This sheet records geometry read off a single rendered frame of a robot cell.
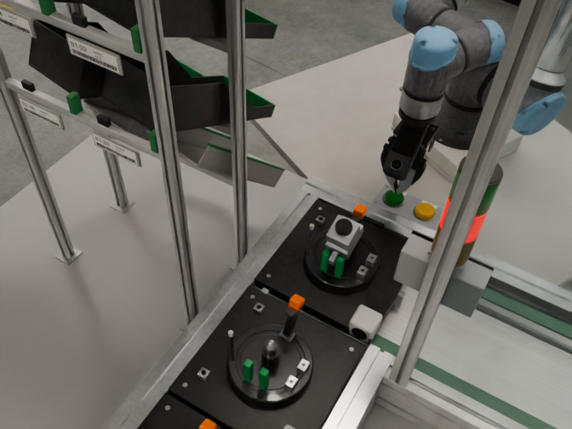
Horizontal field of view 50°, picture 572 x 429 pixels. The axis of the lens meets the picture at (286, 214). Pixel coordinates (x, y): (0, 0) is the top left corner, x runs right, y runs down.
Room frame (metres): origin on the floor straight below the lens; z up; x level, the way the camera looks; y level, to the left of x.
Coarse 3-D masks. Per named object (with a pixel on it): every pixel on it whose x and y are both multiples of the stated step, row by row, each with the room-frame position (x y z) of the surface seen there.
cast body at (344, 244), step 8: (344, 216) 0.73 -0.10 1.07; (336, 224) 0.69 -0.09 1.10; (344, 224) 0.69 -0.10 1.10; (352, 224) 0.69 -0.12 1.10; (360, 224) 0.71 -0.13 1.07; (328, 232) 0.68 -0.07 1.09; (336, 232) 0.68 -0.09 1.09; (344, 232) 0.67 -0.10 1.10; (352, 232) 0.68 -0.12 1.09; (360, 232) 0.70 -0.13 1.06; (328, 240) 0.68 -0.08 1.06; (336, 240) 0.67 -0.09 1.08; (344, 240) 0.67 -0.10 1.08; (352, 240) 0.67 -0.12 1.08; (328, 248) 0.68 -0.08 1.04; (336, 248) 0.67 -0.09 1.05; (344, 248) 0.66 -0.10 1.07; (352, 248) 0.68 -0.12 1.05; (336, 256) 0.67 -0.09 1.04; (344, 256) 0.67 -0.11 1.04
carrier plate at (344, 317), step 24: (312, 216) 0.82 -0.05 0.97; (336, 216) 0.82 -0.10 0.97; (288, 240) 0.75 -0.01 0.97; (384, 240) 0.77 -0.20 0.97; (288, 264) 0.69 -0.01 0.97; (384, 264) 0.71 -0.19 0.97; (288, 288) 0.64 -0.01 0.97; (312, 288) 0.64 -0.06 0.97; (384, 288) 0.65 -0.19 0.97; (312, 312) 0.60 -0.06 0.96; (336, 312) 0.59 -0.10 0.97; (384, 312) 0.60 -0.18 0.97
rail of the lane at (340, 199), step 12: (312, 180) 0.93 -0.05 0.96; (312, 192) 0.89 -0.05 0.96; (324, 192) 0.90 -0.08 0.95; (336, 192) 0.90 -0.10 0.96; (336, 204) 0.86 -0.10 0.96; (348, 204) 0.87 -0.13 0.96; (372, 204) 0.87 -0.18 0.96; (372, 216) 0.84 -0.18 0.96; (384, 216) 0.84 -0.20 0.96; (396, 216) 0.84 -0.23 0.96; (384, 228) 0.81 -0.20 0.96; (396, 228) 0.81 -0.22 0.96; (408, 228) 0.81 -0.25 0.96; (420, 228) 0.81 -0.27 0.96
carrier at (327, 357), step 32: (224, 320) 0.56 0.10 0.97; (256, 320) 0.57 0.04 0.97; (224, 352) 0.50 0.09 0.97; (256, 352) 0.49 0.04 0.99; (288, 352) 0.50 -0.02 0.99; (320, 352) 0.51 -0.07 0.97; (352, 352) 0.52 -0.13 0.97; (192, 384) 0.44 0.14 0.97; (224, 384) 0.45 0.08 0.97; (256, 384) 0.44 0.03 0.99; (288, 384) 0.43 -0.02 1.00; (320, 384) 0.45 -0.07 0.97; (224, 416) 0.39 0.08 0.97; (256, 416) 0.39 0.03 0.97; (288, 416) 0.40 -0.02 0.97; (320, 416) 0.40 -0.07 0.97
